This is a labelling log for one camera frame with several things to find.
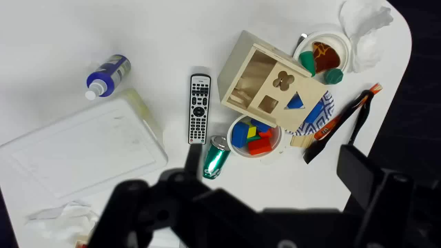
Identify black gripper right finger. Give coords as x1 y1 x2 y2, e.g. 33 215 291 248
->
336 143 441 248

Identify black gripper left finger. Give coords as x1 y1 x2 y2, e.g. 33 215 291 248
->
87 142 259 248

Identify wooden shape sorter box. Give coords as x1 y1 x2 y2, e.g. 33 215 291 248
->
217 29 330 135

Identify green metal can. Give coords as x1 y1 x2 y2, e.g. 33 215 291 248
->
201 134 233 180

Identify crumpled clear plastic wrap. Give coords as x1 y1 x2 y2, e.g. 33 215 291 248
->
26 198 102 248

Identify black tongs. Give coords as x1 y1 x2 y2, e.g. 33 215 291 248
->
302 88 375 165

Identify white plastic cutting board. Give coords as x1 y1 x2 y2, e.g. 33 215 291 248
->
0 96 170 204

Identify grey remote control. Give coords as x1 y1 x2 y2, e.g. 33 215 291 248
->
186 72 214 146

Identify large blue toy block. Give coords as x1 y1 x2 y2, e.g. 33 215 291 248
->
230 121 252 150

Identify red toy block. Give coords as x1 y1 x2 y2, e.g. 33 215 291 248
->
247 130 276 157

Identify small blue toy block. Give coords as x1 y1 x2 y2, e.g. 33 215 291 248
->
250 117 273 135

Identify blue bottle with white cap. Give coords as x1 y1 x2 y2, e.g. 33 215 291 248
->
84 52 134 102

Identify green toy food piece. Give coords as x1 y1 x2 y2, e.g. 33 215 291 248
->
298 50 318 77
323 68 346 85

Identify brown red toy food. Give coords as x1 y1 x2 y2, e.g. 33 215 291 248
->
312 40 343 73

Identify white bowl with toys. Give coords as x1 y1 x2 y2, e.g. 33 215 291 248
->
291 30 353 76

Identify silver spoon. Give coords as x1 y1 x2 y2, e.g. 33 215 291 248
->
292 32 309 55

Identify orange handled brush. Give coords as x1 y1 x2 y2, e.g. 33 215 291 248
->
290 83 385 149

